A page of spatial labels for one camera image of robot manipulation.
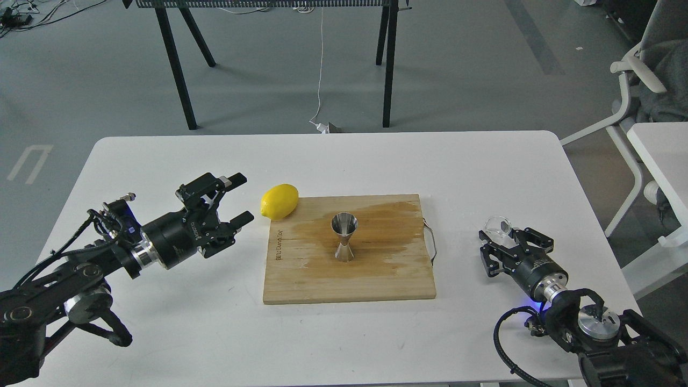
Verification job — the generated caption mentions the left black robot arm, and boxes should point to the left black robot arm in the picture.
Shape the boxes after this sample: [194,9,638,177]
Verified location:
[1,173,254,386]

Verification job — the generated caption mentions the floor cables and adapter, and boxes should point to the floor cables and adapter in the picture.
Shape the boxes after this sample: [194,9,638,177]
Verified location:
[0,0,108,37]

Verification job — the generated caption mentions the steel jigger measuring cup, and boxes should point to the steel jigger measuring cup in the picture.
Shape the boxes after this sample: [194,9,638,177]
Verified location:
[330,212,359,262]

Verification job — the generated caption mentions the white office chair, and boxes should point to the white office chair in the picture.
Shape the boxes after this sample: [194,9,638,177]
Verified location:
[561,1,686,236]

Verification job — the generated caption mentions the yellow lemon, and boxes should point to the yellow lemon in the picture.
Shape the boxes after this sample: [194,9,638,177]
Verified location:
[260,184,299,221]

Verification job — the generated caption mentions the small clear glass cup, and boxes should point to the small clear glass cup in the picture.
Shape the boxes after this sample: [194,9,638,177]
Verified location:
[483,215,513,238]

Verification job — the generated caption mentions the white hanging cable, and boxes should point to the white hanging cable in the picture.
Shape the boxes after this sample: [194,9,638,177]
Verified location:
[309,5,341,134]

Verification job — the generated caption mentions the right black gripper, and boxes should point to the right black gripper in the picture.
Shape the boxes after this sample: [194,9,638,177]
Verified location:
[478,227,568,302]

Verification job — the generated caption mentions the wooden cutting board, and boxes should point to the wooden cutting board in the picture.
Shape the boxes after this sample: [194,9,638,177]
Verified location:
[263,193,436,305]

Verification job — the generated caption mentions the black metal table frame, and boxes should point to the black metal table frame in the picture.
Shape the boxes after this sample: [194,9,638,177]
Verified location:
[121,1,411,132]

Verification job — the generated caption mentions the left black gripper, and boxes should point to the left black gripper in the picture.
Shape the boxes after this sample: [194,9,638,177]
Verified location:
[141,173,255,269]

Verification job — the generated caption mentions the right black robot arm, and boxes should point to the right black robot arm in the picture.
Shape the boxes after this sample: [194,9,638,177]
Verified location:
[478,227,686,386]

